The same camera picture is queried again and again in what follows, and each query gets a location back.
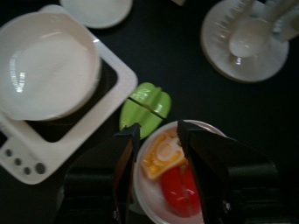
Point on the orange toy fruit slice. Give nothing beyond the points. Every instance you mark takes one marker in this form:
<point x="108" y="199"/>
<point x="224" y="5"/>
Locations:
<point x="162" y="157"/>

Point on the white plate with toy food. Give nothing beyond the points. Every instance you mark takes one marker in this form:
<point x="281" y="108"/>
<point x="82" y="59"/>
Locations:
<point x="145" y="189"/>

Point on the white toy stove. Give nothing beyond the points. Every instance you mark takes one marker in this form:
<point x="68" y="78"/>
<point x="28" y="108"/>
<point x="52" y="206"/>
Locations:
<point x="116" y="78"/>

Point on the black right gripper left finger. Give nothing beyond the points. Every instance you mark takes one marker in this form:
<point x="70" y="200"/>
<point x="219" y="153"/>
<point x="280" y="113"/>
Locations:
<point x="122" y="163"/>

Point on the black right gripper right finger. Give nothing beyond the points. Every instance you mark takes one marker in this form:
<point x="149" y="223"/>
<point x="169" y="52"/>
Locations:
<point x="205" y="163"/>

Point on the green toy starfruit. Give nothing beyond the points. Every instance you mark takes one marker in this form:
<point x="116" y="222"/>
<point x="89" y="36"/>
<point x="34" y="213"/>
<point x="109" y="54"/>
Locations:
<point x="149" y="100"/>

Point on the white plastic spoon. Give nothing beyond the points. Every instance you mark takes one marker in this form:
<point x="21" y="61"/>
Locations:
<point x="248" y="38"/>

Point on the small white round plate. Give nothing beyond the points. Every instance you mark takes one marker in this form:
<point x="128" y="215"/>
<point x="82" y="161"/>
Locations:
<point x="97" y="11"/>

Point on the red toy fruit piece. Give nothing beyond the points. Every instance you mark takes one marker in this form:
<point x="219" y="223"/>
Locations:
<point x="178" y="189"/>

